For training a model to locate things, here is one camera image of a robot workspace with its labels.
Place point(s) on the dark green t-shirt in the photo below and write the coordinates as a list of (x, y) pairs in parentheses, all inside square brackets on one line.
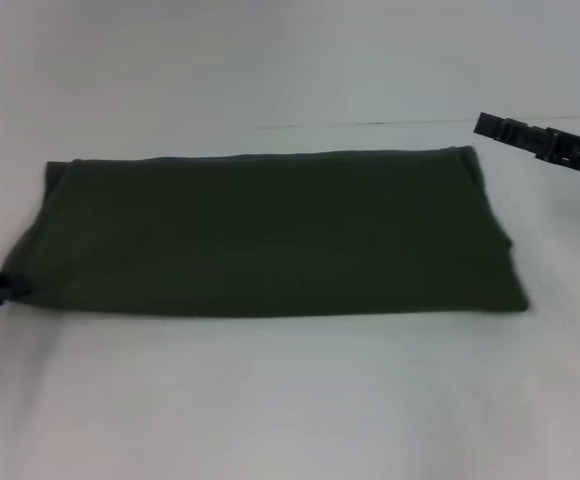
[(270, 235)]

